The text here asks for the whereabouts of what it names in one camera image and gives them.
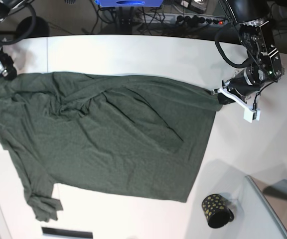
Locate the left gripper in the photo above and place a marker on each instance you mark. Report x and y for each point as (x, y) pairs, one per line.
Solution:
(239, 87)

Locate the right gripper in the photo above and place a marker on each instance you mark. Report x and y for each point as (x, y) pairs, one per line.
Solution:
(7, 69)

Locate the dark green t-shirt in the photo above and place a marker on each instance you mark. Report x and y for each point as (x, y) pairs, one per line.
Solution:
(140, 136)

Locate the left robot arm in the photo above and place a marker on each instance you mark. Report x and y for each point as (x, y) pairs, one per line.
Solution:
(263, 67)

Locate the white power strip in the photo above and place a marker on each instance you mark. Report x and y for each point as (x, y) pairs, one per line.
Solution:
(192, 19)

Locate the black mug with gold dots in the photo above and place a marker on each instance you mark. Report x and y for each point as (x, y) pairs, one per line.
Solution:
(216, 211)

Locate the blue box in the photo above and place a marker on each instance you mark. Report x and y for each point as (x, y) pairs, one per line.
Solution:
(129, 3)

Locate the grey tray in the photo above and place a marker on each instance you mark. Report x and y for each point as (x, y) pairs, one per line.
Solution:
(275, 198)

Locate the white slotted plate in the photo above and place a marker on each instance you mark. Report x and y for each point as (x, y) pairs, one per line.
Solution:
(65, 234)

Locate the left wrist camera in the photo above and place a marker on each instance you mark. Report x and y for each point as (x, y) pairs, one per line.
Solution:
(251, 115)

